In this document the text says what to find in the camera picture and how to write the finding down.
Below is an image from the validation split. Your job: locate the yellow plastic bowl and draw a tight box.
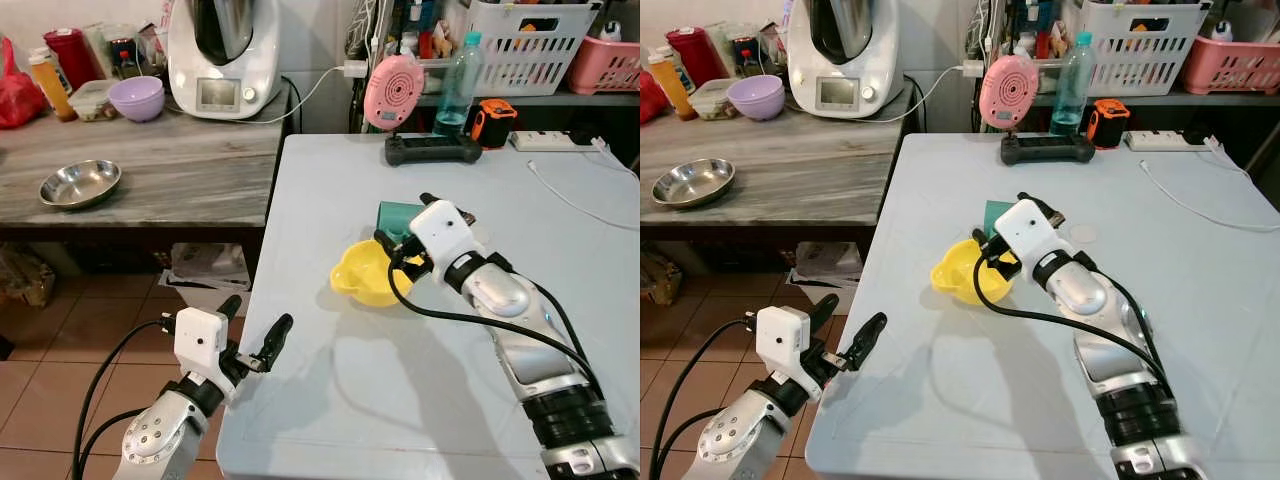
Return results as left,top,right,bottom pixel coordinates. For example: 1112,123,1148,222
330,239,427,309
930,237,1022,307

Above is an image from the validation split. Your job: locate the teal plastic cup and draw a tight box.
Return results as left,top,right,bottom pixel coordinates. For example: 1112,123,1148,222
376,200,427,247
982,199,1017,242

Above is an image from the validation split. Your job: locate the white storage box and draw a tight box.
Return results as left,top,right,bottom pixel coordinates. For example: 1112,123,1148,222
158,241,252,317
793,240,867,313

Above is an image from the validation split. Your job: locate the black handheld controller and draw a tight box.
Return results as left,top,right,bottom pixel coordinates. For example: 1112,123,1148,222
1000,133,1097,167
385,133,484,168

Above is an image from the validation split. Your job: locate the white folding table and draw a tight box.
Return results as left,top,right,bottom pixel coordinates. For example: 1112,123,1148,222
804,132,1280,480
214,132,641,480

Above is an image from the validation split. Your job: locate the orange and black device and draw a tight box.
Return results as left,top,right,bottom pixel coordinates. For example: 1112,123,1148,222
469,98,520,150
1086,98,1134,150

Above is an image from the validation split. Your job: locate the pink round device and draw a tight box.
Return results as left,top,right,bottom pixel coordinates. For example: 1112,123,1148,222
363,54,429,132
978,54,1042,132

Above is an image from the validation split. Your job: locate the clear teal-capped water bottle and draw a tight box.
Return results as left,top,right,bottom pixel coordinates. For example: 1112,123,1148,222
434,31,487,137
1049,31,1097,137

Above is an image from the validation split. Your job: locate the white power strip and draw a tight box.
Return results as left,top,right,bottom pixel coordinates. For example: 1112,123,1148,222
510,129,603,154
1124,129,1218,154

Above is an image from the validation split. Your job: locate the grey marble top sideboard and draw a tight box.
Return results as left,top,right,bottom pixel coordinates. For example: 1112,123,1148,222
0,82,298,279
640,82,918,246

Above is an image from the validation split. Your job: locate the white plastic laundry basket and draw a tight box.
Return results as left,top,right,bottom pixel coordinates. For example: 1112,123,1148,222
1078,0,1213,98
464,0,603,98

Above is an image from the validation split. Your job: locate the stainless steel bowl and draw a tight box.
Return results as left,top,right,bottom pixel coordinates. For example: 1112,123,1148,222
38,159,123,211
652,157,737,210

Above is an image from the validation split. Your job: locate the white kitchen cooking appliance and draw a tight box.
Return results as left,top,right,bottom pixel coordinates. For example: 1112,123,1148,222
786,0,902,120
164,0,285,122

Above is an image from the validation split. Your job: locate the pink plastic basket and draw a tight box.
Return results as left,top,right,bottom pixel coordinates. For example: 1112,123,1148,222
567,35,641,97
1182,35,1280,97

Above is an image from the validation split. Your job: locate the purple plastic bowl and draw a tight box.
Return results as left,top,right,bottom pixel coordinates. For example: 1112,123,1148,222
107,76,167,123
727,74,787,122

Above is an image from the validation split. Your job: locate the clear plastic food container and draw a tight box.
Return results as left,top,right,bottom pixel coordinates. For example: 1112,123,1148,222
687,77,742,122
67,79,122,124

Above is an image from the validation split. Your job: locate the red plastic bag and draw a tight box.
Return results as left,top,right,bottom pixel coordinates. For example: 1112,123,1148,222
640,70,670,127
0,37,47,130

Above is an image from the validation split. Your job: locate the orange sauce bottle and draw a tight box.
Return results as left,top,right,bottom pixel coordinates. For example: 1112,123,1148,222
646,46,699,122
27,46,80,124

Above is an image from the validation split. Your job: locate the red canister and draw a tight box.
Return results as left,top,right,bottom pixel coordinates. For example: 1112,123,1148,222
42,27,102,91
664,26,723,89

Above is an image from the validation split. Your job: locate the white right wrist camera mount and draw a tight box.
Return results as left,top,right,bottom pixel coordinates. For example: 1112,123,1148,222
408,199,477,283
993,197,1062,278

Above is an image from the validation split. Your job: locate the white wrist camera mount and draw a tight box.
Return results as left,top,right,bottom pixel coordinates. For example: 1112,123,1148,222
408,199,477,283
993,197,1062,278
173,307,230,377
755,304,814,377

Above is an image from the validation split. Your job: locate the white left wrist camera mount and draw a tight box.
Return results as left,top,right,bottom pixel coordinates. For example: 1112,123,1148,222
173,307,230,377
755,304,814,377

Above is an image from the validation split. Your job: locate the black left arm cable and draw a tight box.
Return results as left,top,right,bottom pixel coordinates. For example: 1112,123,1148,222
649,317,760,480
71,317,180,480

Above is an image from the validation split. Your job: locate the thin white cable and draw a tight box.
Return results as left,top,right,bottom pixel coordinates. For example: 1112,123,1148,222
526,138,641,234
1139,138,1280,234

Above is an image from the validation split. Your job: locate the white charger plug with cable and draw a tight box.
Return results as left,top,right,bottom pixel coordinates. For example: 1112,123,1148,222
262,59,372,127
880,59,987,125

